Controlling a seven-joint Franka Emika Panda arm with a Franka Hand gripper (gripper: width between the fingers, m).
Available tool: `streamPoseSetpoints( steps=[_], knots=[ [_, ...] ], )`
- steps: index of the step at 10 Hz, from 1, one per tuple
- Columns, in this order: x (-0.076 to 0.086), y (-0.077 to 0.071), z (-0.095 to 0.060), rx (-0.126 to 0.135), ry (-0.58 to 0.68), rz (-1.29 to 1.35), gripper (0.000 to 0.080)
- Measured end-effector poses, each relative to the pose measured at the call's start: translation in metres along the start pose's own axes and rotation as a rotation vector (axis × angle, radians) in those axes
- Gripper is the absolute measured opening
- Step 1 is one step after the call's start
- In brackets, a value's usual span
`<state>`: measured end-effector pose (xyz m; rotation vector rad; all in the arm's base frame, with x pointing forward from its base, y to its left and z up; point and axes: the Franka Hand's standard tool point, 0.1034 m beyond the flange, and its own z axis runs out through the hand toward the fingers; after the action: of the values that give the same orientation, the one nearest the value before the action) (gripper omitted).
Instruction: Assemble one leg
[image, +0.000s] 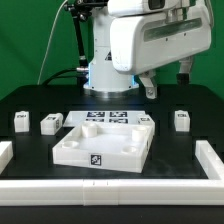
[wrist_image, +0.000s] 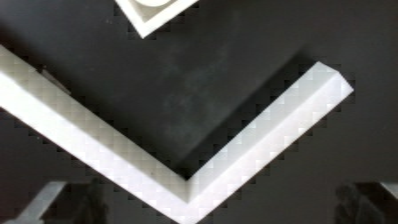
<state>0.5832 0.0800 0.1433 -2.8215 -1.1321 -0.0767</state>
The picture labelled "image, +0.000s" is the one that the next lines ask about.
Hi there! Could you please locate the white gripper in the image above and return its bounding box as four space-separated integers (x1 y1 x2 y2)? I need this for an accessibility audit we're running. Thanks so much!
110 4 211 99

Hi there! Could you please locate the white square tabletop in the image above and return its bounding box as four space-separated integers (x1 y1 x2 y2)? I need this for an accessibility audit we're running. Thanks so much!
52 121 154 173

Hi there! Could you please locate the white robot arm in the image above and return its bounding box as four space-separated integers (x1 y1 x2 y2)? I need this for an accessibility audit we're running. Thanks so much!
84 0 214 99

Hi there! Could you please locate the white U-shaped fence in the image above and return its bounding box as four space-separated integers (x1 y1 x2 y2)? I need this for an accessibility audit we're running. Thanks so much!
0 140 224 206

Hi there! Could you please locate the white marker base plate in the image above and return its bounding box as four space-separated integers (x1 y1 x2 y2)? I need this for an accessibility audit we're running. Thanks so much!
63 110 145 127

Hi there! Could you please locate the black cable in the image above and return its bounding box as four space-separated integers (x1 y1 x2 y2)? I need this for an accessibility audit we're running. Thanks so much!
41 67 90 86

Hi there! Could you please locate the black camera stand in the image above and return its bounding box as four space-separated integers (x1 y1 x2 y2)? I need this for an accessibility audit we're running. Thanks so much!
64 0 109 73

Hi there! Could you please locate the white cable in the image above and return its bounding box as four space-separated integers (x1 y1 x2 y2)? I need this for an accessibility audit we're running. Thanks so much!
37 0 69 86

